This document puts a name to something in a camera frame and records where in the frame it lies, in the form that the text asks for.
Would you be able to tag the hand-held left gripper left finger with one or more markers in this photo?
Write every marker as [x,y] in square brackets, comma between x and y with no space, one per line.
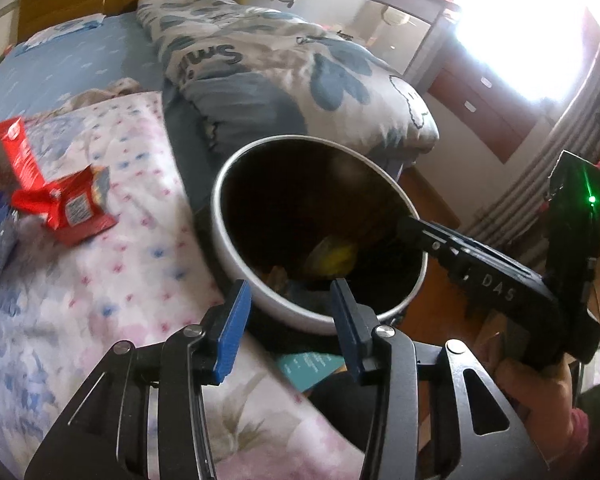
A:
[231,332]

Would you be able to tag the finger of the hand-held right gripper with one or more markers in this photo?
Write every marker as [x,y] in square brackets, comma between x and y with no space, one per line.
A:
[430,237]

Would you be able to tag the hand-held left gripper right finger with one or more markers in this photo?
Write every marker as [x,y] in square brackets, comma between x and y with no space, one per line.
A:
[346,332]

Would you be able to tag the round dark bin white rim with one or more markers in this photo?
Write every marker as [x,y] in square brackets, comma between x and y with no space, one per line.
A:
[290,200]

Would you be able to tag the person's right hand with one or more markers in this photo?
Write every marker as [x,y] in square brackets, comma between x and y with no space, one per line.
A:
[537,400]

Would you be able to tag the teal book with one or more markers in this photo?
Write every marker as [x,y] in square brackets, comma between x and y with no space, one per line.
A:
[307,367]

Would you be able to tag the brown scrap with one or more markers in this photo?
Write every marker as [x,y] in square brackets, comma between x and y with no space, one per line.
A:
[278,277]

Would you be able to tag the yellow wrapper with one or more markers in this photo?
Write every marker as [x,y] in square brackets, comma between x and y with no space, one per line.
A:
[332,256]

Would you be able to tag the dark cloth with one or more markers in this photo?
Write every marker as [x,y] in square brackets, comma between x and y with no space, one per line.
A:
[345,415]

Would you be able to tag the pink floral blanket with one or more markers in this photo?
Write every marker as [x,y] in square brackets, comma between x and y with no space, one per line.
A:
[105,310]

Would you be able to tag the striped grey curtain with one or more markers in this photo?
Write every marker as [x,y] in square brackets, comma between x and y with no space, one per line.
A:
[545,170]

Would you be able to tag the reddish-brown wooden dresser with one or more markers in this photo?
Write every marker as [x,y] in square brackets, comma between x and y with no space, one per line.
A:
[480,105]

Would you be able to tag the crumpled red carton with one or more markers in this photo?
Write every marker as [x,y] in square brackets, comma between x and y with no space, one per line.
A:
[72,205]

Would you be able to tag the paw-print duvet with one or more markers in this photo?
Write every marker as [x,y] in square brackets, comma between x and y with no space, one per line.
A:
[280,60]

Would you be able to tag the light blue bed sheet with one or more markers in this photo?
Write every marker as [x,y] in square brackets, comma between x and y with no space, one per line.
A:
[65,70]

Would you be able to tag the blue white pillow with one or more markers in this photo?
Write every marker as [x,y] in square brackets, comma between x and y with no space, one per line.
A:
[65,27]

